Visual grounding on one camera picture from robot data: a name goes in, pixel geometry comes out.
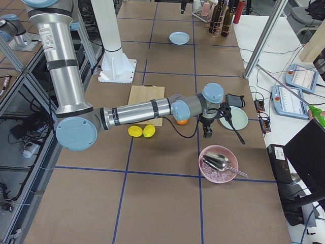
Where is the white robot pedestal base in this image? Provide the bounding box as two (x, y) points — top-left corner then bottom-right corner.
(91, 0), (137, 84)

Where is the orange fruit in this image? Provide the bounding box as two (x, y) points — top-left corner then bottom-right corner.
(176, 119), (188, 125)

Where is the copper wire bottle rack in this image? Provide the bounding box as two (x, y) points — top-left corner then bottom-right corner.
(212, 2), (228, 37)

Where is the light blue plate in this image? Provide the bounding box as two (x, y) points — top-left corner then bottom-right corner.
(169, 32), (190, 45)

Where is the light green plate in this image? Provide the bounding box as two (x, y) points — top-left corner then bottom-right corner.
(219, 106), (248, 130)

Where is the wooden cutting board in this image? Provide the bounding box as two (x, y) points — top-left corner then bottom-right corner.
(128, 85), (165, 127)

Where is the yellow lemon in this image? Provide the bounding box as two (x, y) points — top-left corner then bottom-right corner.
(127, 126), (143, 137)
(143, 125), (156, 138)

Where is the yellow lemon upper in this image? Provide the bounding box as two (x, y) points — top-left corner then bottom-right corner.
(143, 125), (156, 138)

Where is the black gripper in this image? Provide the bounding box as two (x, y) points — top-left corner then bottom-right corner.
(199, 112), (216, 138)

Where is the pink bowl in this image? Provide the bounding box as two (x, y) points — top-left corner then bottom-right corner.
(199, 145), (239, 184)

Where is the yellow lemon lower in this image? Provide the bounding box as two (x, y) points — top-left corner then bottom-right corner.
(127, 126), (143, 137)

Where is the green handled grabber stick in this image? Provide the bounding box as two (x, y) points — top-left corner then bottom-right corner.
(256, 64), (325, 128)

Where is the teach pendant tablet near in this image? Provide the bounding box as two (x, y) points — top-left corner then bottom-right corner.
(271, 85), (309, 119)

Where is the metal scoop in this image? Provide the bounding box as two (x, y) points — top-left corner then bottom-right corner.
(203, 152), (248, 178)

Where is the teach pendant tablet far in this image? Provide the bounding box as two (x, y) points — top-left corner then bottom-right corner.
(285, 64), (319, 94)

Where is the red bottle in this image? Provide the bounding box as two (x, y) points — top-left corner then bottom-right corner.
(233, 0), (245, 24)

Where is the black computer monitor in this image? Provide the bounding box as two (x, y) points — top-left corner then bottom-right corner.
(283, 119), (325, 192)

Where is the dark grey folded cloth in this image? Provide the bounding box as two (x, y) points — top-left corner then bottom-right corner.
(225, 94), (246, 108)

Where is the teach pendant tablet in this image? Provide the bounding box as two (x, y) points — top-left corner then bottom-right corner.
(271, 85), (309, 119)
(285, 64), (319, 94)

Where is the dark wine bottle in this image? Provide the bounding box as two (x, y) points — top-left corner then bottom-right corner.
(209, 0), (222, 33)
(221, 0), (234, 37)

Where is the aluminium frame post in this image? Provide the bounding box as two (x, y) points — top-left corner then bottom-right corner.
(243, 0), (288, 79)

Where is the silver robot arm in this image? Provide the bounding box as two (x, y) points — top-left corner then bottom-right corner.
(1, 14), (39, 51)
(25, 1), (224, 151)

